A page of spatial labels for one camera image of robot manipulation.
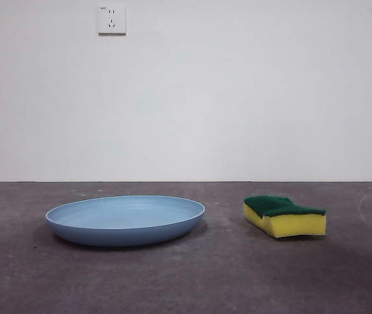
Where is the light blue round plate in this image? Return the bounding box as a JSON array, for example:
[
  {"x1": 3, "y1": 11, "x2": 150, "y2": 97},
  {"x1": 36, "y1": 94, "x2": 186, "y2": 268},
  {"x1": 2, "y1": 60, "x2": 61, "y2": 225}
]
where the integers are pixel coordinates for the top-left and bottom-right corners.
[{"x1": 45, "y1": 195, "x2": 206, "y2": 247}]

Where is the green and yellow sponge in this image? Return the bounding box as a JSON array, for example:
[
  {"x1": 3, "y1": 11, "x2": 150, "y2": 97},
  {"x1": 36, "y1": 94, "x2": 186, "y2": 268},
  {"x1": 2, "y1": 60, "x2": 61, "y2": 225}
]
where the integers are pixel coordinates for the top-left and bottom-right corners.
[{"x1": 243, "y1": 195, "x2": 327, "y2": 239}]

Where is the white wall socket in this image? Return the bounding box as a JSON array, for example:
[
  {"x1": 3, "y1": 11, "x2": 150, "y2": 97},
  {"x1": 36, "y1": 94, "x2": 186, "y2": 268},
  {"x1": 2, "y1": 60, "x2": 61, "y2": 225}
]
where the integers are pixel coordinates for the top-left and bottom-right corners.
[{"x1": 98, "y1": 5, "x2": 128, "y2": 37}]

